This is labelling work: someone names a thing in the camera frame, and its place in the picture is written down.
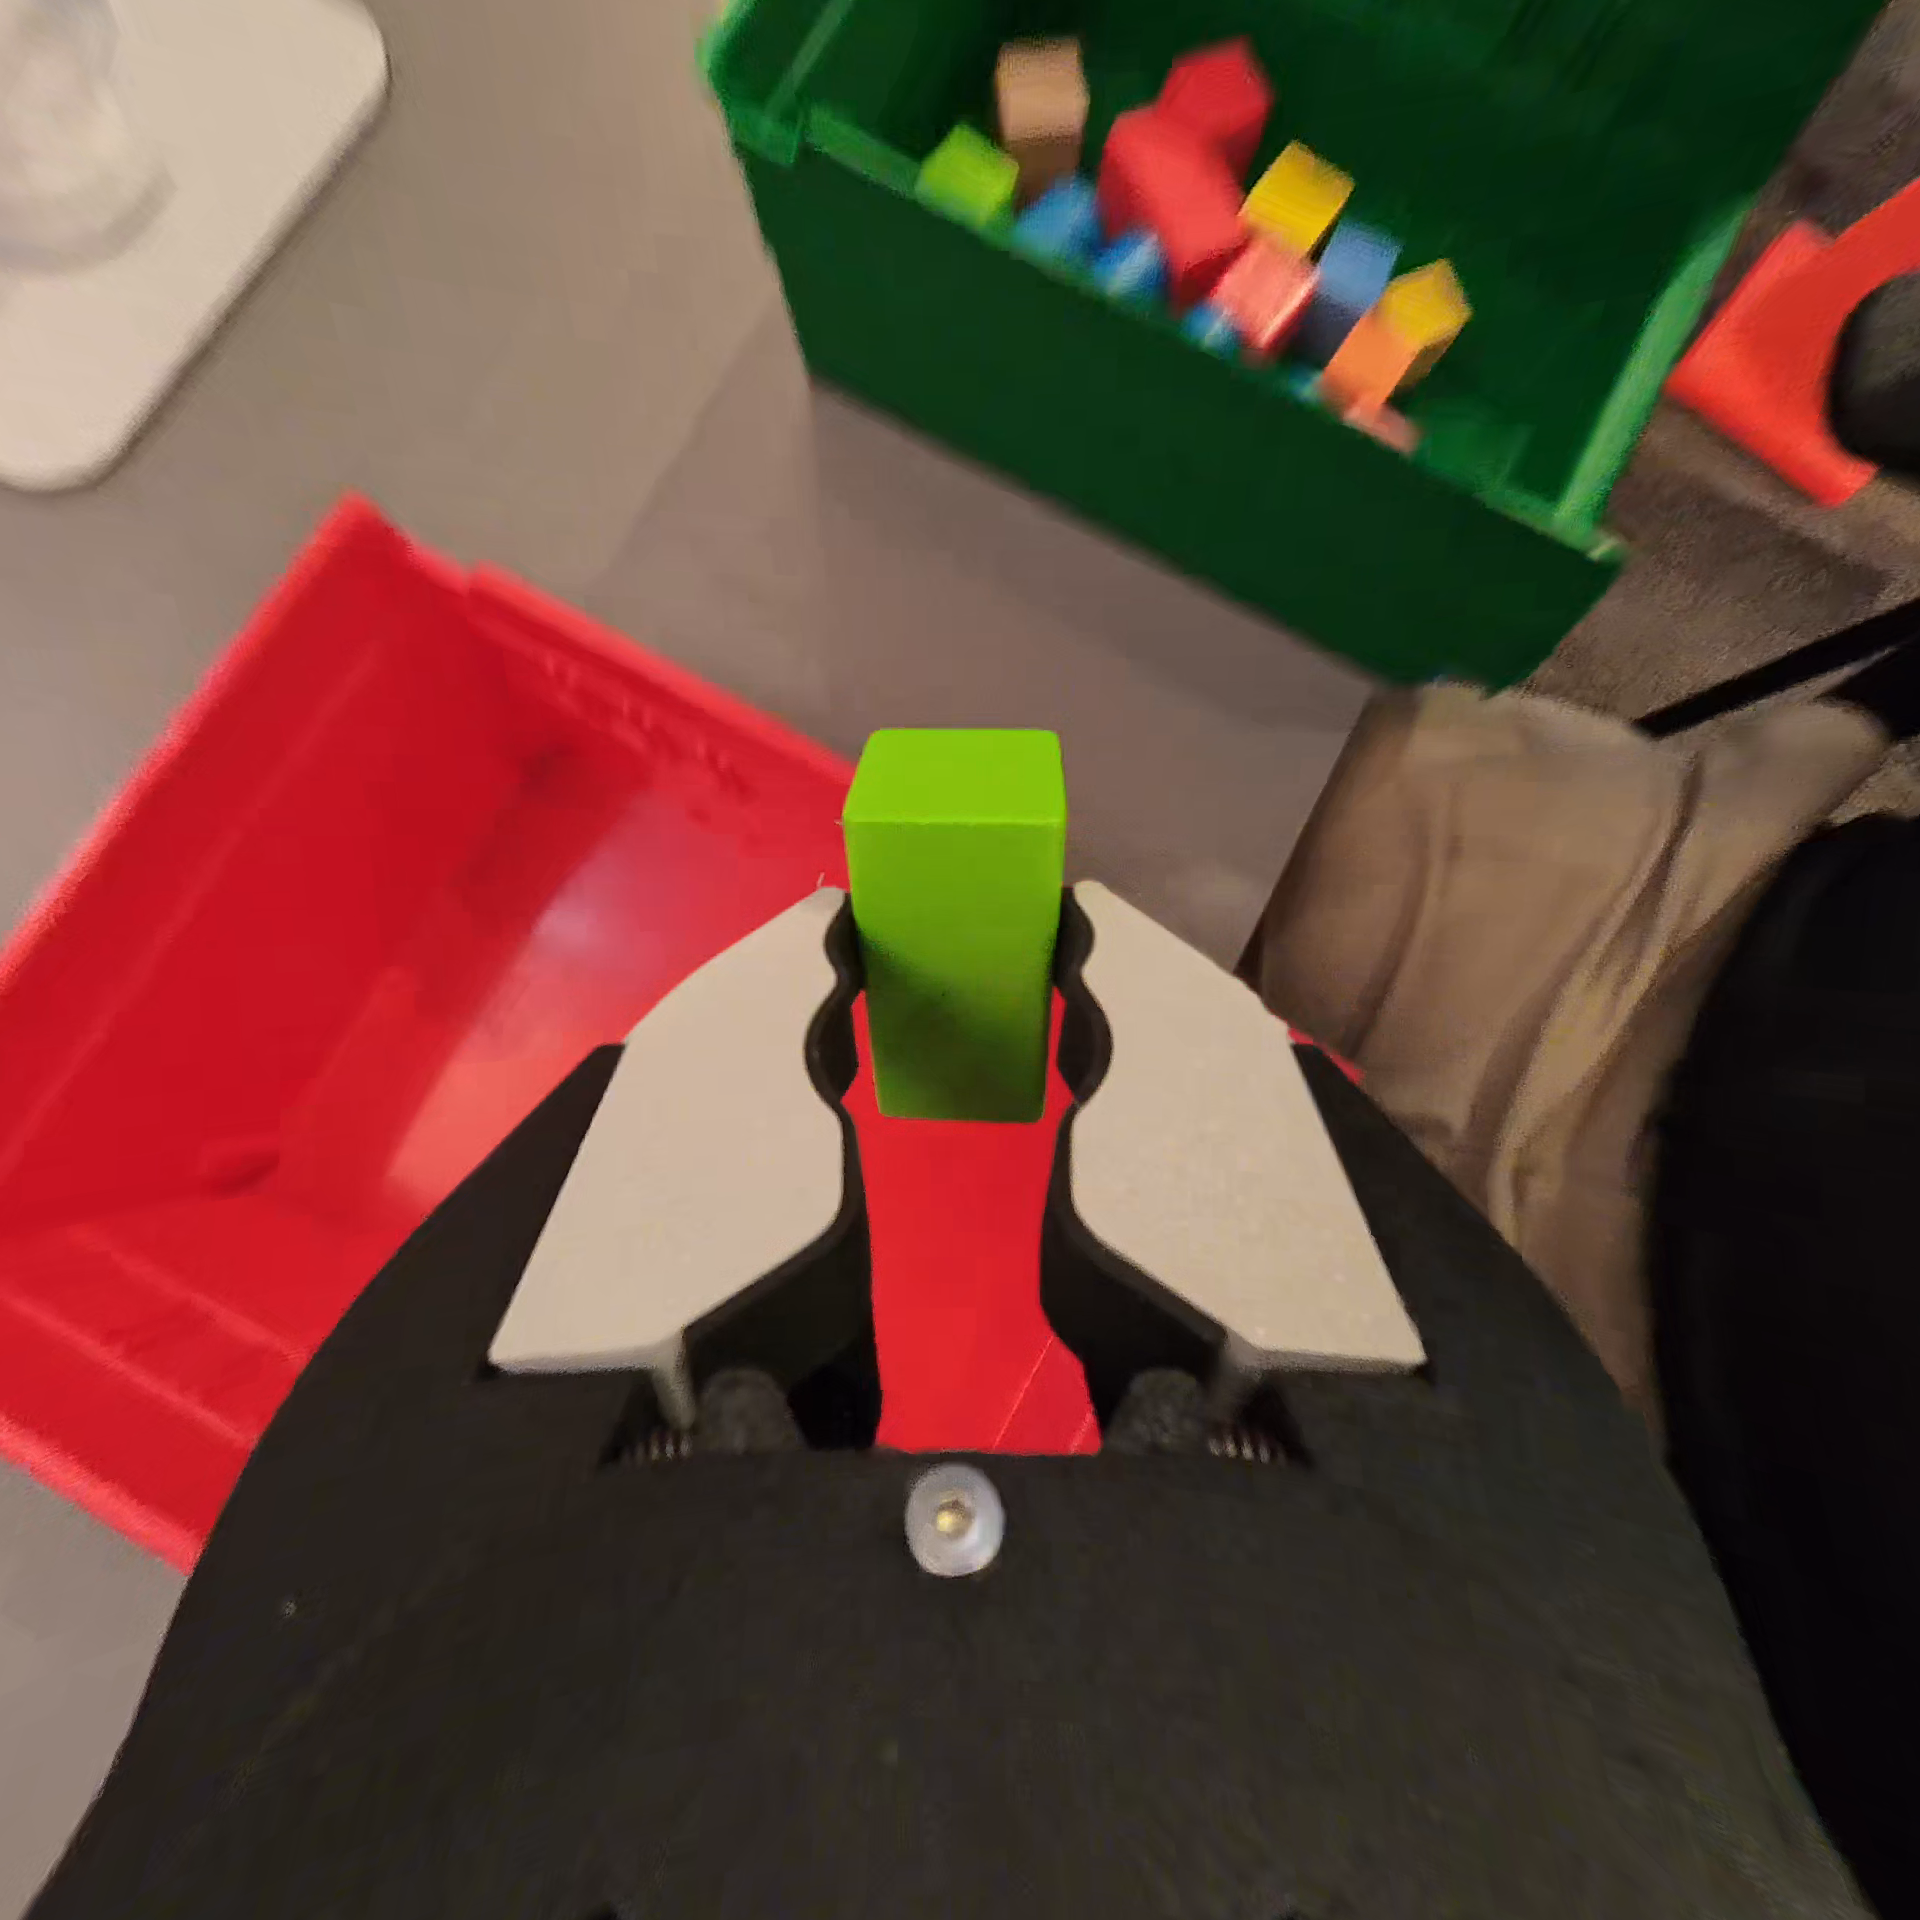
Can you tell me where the yellow wooden block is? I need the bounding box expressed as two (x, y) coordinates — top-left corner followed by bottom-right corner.
(1371, 258), (1472, 386)
(1240, 141), (1355, 258)

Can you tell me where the white square pad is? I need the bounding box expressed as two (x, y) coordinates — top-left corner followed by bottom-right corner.
(0, 0), (394, 495)

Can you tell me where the large red wooden block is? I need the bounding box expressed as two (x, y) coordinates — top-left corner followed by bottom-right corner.
(1098, 106), (1251, 303)

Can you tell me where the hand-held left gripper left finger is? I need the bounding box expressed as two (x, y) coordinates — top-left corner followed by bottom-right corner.
(487, 883), (881, 1430)

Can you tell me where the natural wooden block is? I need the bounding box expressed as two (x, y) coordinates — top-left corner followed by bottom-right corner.
(993, 35), (1091, 201)

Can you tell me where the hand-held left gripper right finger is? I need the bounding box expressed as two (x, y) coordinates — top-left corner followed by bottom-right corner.
(1044, 879), (1427, 1424)

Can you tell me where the black cable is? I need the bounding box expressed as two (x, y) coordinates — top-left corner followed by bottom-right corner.
(1632, 602), (1920, 739)

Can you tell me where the red plastic part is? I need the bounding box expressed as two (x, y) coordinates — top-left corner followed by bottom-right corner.
(1663, 183), (1920, 506)

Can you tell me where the black round object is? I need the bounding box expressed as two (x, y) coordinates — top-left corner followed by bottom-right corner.
(1832, 274), (1920, 471)

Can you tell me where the clear glass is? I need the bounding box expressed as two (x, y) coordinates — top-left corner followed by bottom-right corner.
(0, 0), (177, 270)

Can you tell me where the lime green wooden block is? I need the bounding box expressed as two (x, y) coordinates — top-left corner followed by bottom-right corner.
(914, 122), (1025, 231)
(839, 726), (1070, 1123)

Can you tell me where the person's leg in beige pants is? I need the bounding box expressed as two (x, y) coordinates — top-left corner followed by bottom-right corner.
(1236, 680), (1920, 1502)

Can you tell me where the blue rectangular wooden block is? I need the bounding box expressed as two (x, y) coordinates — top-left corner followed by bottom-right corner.
(1303, 221), (1407, 365)

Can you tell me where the red plastic bin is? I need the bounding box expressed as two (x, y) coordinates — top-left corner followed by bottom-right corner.
(0, 490), (1366, 1569)

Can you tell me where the green plastic bin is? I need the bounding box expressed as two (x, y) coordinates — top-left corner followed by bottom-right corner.
(698, 0), (1899, 693)

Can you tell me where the orange wooden block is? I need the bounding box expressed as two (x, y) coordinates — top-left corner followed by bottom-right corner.
(1320, 311), (1422, 424)

